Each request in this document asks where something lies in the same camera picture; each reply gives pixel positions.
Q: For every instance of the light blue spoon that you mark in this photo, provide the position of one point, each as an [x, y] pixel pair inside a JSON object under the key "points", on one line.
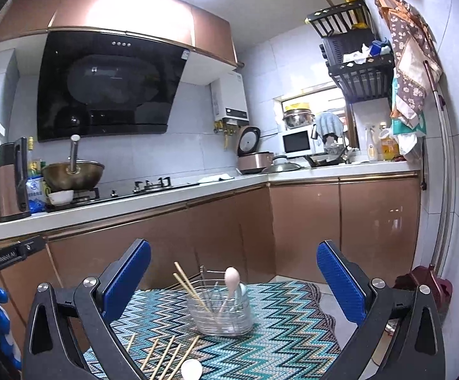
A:
{"points": [[241, 304]]}

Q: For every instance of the copper electric kettle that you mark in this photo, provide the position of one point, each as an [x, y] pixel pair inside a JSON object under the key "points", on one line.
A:
{"points": [[13, 180]]}

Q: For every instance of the blue salt bag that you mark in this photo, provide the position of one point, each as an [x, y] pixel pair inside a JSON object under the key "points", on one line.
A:
{"points": [[37, 198]]}

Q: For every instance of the copper lower cabinets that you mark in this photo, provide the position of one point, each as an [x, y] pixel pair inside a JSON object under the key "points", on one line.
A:
{"points": [[263, 227]]}

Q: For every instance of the yellow oil bottle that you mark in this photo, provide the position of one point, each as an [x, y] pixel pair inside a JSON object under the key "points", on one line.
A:
{"points": [[389, 146]]}

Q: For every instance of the white small bowl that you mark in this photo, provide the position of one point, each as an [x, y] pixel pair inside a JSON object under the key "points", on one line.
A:
{"points": [[60, 198]]}

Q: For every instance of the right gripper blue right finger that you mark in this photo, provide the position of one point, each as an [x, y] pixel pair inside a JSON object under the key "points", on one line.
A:
{"points": [[416, 350]]}

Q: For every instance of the dark red dustpan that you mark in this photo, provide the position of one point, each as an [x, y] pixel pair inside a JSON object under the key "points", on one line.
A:
{"points": [[441, 289]]}

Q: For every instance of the brass wok with handle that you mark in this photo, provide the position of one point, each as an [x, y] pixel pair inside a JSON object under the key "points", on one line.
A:
{"points": [[73, 174]]}

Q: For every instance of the white ceramic spoon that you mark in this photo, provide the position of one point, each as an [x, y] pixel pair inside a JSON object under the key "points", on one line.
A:
{"points": [[191, 369]]}

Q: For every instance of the pink ceramic spoon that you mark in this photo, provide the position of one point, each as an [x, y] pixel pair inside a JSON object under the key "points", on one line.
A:
{"points": [[232, 282]]}

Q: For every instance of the blue hanging towel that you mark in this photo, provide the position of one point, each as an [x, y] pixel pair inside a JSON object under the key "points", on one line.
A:
{"points": [[329, 124]]}

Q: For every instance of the wooden chopstick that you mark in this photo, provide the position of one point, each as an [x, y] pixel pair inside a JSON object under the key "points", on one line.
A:
{"points": [[182, 275], [184, 357], [189, 290], [149, 355], [162, 358], [170, 362], [130, 342]]}

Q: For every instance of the steel pot on microwave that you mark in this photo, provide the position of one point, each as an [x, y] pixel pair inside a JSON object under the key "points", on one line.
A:
{"points": [[298, 115]]}

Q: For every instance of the black gas stove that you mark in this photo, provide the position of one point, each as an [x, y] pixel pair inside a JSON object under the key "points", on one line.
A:
{"points": [[140, 188]]}

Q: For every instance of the floral hanging apron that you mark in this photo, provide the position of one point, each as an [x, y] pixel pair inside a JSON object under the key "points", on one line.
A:
{"points": [[416, 61]]}

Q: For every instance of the black range hood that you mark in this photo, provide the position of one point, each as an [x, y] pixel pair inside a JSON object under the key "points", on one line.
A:
{"points": [[97, 84]]}

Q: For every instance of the white water heater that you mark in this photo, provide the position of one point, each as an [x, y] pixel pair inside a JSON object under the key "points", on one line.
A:
{"points": [[228, 99]]}

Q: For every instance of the black wall dish rack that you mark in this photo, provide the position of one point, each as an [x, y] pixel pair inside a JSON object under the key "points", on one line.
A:
{"points": [[360, 64]]}

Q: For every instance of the zigzag patterned table mat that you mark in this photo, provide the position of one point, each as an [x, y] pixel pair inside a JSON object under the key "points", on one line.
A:
{"points": [[292, 337]]}

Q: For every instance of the white microwave oven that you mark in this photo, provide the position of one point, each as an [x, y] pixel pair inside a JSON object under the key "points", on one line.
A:
{"points": [[298, 142]]}

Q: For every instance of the clear utensil holder jar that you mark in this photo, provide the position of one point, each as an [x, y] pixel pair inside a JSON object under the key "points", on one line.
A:
{"points": [[218, 314]]}

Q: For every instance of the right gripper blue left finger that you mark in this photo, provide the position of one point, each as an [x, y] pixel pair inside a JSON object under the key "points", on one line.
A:
{"points": [[51, 349]]}

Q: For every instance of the copper rice cooker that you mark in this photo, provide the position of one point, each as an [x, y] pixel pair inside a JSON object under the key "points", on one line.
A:
{"points": [[249, 159]]}

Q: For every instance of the glass pot lid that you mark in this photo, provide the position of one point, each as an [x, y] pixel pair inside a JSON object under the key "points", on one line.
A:
{"points": [[281, 164]]}

